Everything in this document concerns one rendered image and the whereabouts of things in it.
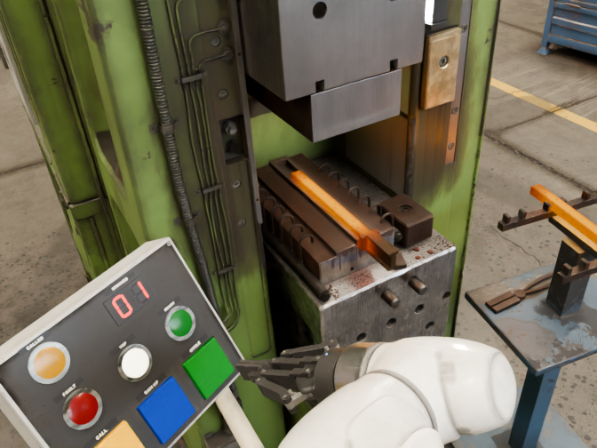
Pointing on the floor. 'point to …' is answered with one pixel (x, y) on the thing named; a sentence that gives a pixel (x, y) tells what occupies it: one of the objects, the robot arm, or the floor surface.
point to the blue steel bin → (570, 26)
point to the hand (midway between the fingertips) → (256, 371)
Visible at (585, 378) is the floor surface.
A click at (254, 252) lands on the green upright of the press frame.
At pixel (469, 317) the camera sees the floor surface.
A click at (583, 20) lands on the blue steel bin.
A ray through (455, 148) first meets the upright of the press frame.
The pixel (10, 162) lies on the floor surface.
